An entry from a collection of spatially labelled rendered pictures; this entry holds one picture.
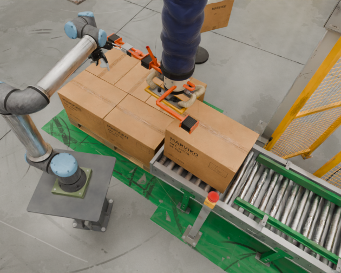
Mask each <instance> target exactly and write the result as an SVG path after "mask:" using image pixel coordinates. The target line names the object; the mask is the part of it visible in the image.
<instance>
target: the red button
mask: <svg viewBox="0 0 341 273"><path fill-rule="evenodd" d="M207 198H208V200H209V201H210V202H212V203H216V202H217V201H218V200H219V195H218V194H217V193H216V192H214V191H211V192H210V193H209V194H208V196H207Z"/></svg>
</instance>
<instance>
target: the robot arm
mask: <svg viewBox="0 0 341 273"><path fill-rule="evenodd" d="M64 30H65V33H66V34H67V36H68V37H69V38H71V39H76V38H80V40H79V41H78V42H77V43H76V44H75V45H74V46H73V47H72V48H71V49H70V50H69V51H68V52H67V53H66V54H65V55H64V56H63V57H62V58H61V59H60V60H59V61H58V62H57V63H56V64H55V65H54V66H53V67H52V68H51V69H50V70H49V71H48V72H47V73H46V74H45V75H44V76H43V77H42V78H41V79H40V80H39V81H38V82H37V83H36V84H35V85H34V86H28V87H27V88H26V89H24V90H20V89H18V88H15V87H13V86H11V85H9V84H6V83H5V82H1V81H0V115H1V116H2V117H3V119H4V120H5V121H6V123H7V124H8V125H9V127H10V128H11V129H12V131H13V132H14V134H15V135H16V136H17V137H18V139H19V140H20V142H21V143H22V145H23V146H24V147H25V149H26V153H25V155H24V158H25V161H26V162H27V163H28V164H29V165H31V166H33V167H35V168H38V169H40V170H42V171H44V172H46V173H48V174H51V175H52V176H54V177H56V178H58V184H59V187H60V188H61V189H62V190H63V191H65V192H69V193H72V192H76V191H78V190H80V189H81V188H82V187H83V186H84V185H85V183H86V180H87V176H86V173H85V172H84V170H83V169H81V168H79V166H78V163H77V161H76V159H75V158H74V157H73V156H72V155H71V154H69V153H59V152H57V151H55V150H53V148H52V147H51V145H50V144H49V143H48V142H46V141H44V140H43V138H42V136H41V134H40V133H39V131H38V129H37V127H36V126H35V124H34V122H33V121H32V119H31V117H30V115H29V114H32V113H36V112H38V111H41V110H42V109H44V108H45V107H46V106H47V105H48V104H49V103H50V97H51V96H52V95H53V93H54V92H56V91H57V90H58V89H59V88H60V86H61V85H62V84H63V83H64V82H65V81H66V80H67V78H68V77H69V76H70V75H71V74H72V73H73V72H74V71H75V70H76V69H77V68H78V67H79V66H80V65H81V63H82V62H83V61H84V60H85V59H86V58H87V57H88V59H92V60H91V62H90V63H95V64H96V66H97V65H98V64H99V59H100V61H101V64H100V67H101V68H105V67H107V69H108V71H110V70H109V64H108V61H107V58H106V56H105V54H104V53H103V51H102V49H101V48H104V49H107V50H111V49H112V46H111V45H108V44H105V43H106V41H107V34H106V32H105V31H104V30H102V29H99V28H97V26H96V22H95V17H94V14H93V13H92V12H91V11H85V12H79V13H78V17H77V18H75V19H73V20H71V21H69V22H67V23H66V24H65V26H64ZM89 55H90V57H89Z"/></svg>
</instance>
